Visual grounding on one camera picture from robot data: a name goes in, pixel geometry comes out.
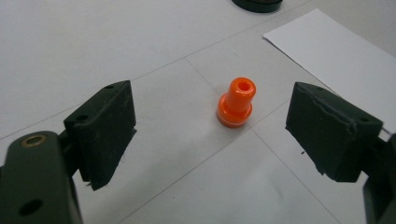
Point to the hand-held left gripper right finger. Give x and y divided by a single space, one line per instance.
330 137

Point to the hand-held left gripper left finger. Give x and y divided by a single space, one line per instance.
99 137

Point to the white paper sheet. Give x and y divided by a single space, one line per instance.
336 56

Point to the round black red ink pad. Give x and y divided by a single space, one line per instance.
257 4

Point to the large white table cover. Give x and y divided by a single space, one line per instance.
93 40

